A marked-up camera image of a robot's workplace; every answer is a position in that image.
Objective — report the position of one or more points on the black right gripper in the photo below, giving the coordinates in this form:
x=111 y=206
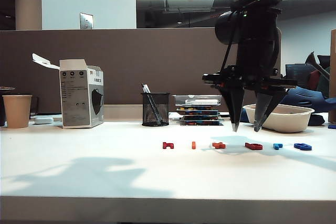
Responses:
x=254 y=77

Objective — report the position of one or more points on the red letter b magnet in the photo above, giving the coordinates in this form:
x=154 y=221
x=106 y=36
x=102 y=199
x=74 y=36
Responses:
x=253 y=146

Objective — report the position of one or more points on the dark blue letter g magnet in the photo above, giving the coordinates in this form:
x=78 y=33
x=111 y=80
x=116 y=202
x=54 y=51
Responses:
x=302 y=146

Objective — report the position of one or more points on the orange letter i magnet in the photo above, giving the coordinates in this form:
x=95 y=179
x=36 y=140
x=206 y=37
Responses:
x=193 y=145

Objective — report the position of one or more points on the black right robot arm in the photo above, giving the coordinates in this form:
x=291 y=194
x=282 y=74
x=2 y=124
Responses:
x=257 y=22

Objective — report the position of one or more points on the clear tray of letter magnets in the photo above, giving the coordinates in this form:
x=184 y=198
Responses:
x=200 y=118
x=199 y=113
x=200 y=123
x=197 y=108

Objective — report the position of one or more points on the light blue letter r magnet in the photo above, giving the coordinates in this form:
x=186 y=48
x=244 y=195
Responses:
x=277 y=146

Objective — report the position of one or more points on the orange letter k magnet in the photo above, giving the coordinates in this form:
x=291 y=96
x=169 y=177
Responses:
x=218 y=145

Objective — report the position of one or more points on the red letter h magnet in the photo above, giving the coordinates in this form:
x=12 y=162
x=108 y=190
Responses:
x=168 y=145

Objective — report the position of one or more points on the beige oval paper tray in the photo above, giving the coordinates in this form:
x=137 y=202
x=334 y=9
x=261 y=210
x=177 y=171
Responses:
x=288 y=120

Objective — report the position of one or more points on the white flat box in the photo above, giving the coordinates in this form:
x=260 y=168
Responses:
x=200 y=101

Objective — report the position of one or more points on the computer monitor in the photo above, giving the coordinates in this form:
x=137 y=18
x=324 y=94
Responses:
x=299 y=73

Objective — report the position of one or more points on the dark red jacket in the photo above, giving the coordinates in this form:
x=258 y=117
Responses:
x=314 y=80

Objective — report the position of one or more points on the dark grey watering can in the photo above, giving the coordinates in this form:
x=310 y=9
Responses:
x=316 y=64

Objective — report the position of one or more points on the small blue magnet piece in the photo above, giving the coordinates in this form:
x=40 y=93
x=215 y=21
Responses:
x=332 y=126

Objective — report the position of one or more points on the brown cardboard box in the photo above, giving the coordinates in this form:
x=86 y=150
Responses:
x=333 y=77

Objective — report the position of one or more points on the black mesh pen holder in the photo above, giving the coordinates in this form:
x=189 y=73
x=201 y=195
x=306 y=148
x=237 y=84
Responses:
x=155 y=111

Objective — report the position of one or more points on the black white pen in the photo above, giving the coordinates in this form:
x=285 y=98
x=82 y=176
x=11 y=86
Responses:
x=145 y=89

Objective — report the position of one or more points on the brown desk partition panel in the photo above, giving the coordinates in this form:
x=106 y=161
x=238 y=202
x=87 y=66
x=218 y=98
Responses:
x=131 y=58

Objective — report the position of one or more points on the white grey mask box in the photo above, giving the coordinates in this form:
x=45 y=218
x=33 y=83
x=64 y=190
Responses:
x=76 y=98

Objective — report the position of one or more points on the white oval earbud case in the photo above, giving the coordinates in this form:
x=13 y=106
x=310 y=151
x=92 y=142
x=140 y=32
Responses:
x=43 y=120

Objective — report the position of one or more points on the brown paper cup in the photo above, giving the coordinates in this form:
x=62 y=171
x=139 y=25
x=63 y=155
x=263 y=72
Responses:
x=17 y=112

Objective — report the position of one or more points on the beige building column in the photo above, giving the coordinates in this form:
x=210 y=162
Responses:
x=28 y=1

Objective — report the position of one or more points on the metal wall plate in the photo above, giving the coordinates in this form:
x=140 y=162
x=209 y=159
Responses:
x=86 y=21

